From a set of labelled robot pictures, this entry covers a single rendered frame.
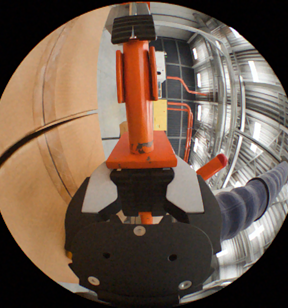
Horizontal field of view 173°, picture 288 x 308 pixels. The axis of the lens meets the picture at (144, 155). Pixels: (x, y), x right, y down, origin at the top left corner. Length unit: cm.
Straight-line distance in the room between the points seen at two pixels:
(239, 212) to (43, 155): 45
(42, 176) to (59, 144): 6
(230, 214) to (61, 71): 50
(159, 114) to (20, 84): 735
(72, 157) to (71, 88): 13
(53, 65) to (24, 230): 23
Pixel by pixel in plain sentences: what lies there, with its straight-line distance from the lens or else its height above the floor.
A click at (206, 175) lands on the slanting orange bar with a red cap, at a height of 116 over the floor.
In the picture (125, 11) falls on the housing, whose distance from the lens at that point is 15.
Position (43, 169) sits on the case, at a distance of 16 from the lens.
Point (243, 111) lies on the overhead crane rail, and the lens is 256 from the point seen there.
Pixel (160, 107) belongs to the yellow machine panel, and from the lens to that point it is 735.
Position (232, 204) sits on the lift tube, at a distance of 35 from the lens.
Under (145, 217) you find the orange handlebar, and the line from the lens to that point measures 17.
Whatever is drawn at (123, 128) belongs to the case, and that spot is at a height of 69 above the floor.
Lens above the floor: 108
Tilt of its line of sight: 2 degrees down
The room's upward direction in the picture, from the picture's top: 89 degrees clockwise
